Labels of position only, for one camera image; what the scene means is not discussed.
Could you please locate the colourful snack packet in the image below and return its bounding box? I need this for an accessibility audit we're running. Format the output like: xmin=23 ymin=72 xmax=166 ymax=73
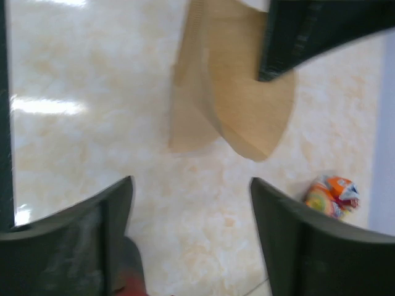
xmin=303 ymin=175 xmax=360 ymax=219

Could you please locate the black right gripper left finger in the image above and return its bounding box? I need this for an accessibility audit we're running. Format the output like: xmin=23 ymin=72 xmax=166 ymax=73
xmin=1 ymin=176 xmax=133 ymax=295

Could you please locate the brown paper coffee filter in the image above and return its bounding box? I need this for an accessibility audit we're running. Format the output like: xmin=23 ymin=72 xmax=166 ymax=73
xmin=169 ymin=1 xmax=297 ymax=162

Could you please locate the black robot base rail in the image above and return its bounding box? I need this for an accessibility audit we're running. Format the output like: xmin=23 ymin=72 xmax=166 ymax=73
xmin=0 ymin=1 xmax=15 ymax=232

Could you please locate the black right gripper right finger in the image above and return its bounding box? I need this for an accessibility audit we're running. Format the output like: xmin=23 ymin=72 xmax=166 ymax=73
xmin=250 ymin=178 xmax=394 ymax=295

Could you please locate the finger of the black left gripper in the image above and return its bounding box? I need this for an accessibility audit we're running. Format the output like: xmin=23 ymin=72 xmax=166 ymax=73
xmin=259 ymin=1 xmax=394 ymax=82

